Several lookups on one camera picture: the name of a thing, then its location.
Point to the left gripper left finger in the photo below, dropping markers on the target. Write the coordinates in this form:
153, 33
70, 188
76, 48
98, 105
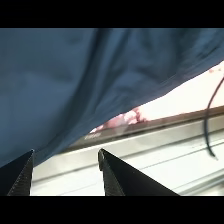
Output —
18, 178

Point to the dark blue pants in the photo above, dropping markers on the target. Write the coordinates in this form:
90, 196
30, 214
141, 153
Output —
66, 83

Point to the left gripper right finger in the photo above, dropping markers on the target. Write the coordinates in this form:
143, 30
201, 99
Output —
128, 180

